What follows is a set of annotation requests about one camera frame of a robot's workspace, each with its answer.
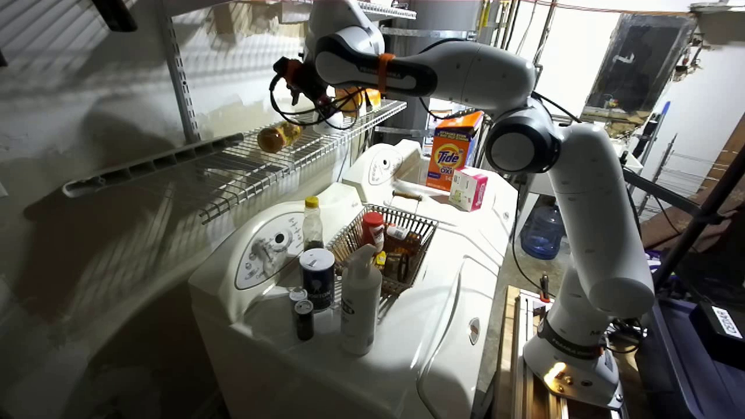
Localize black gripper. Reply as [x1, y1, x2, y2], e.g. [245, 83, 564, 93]
[276, 52, 325, 108]

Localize clear bottle yellow cap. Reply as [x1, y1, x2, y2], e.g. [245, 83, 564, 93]
[300, 193, 329, 254]

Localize white spray bottle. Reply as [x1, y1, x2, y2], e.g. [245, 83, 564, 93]
[338, 241, 384, 359]

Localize white orange carton box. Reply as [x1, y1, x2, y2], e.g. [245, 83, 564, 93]
[335, 82, 384, 116]

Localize red lid spice jar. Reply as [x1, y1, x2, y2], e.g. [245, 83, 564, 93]
[360, 209, 389, 251]

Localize orange detergent box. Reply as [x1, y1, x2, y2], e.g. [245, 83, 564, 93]
[423, 109, 486, 196]

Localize blue white round canister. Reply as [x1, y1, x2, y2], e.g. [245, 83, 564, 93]
[297, 247, 338, 312]

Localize pink white small box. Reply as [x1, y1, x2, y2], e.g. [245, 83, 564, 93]
[448, 168, 492, 215]

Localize blue water jug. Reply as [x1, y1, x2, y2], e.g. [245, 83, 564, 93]
[517, 196, 567, 264]

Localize white washing machine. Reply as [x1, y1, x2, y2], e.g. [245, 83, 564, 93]
[186, 180, 502, 419]

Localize wooden platform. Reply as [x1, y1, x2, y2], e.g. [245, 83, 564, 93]
[492, 283, 627, 419]

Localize black tripod pole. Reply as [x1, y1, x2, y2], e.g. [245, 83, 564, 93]
[617, 144, 745, 292]

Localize black box white label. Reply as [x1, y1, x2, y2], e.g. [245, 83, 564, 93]
[686, 300, 745, 368]

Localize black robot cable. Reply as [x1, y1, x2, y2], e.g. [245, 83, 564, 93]
[267, 68, 350, 131]

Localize white wire shelf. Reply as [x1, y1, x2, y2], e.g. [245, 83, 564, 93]
[59, 98, 409, 228]

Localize white shelf wall rail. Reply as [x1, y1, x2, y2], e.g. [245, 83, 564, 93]
[157, 9, 197, 146]

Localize wire basket wooden handles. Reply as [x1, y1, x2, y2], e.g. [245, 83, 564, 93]
[329, 201, 443, 321]

